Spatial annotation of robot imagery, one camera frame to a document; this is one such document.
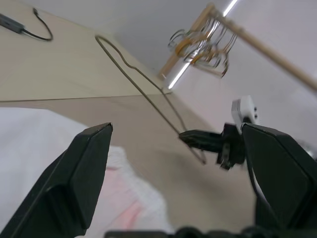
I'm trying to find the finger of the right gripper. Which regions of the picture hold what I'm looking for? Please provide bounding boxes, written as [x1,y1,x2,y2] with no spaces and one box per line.
[178,129,223,142]
[182,139,222,152]

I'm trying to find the ceiling light strip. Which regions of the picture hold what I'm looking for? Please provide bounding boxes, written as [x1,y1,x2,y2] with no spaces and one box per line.
[168,61,190,89]
[222,0,239,18]

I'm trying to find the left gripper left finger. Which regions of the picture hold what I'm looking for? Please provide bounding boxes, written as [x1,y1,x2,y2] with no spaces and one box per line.
[0,122,113,238]

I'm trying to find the white and pink shorts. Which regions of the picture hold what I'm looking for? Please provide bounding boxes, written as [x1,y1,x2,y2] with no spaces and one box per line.
[0,107,174,238]

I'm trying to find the wooden rack upright post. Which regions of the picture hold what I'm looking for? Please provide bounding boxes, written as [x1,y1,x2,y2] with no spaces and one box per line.
[159,2,216,80]

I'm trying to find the wooden rack pole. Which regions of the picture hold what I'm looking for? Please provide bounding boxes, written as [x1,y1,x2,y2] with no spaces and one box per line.
[215,13,317,93]

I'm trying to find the grey adapter box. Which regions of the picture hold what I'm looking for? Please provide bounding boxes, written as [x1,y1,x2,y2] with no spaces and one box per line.
[0,13,26,35]

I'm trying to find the thin wire hanger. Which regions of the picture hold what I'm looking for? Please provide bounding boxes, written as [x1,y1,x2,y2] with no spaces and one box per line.
[95,35,207,165]

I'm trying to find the black cable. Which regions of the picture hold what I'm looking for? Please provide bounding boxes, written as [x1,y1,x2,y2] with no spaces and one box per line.
[23,7,53,42]

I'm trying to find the bunch of wire hangers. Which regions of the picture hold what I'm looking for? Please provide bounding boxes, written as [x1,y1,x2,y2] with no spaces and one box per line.
[167,17,239,79]

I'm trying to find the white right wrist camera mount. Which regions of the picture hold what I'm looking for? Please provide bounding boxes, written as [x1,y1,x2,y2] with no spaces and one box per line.
[231,95,259,130]

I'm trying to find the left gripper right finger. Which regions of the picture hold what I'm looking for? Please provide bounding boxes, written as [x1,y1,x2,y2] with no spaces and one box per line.
[241,122,317,238]

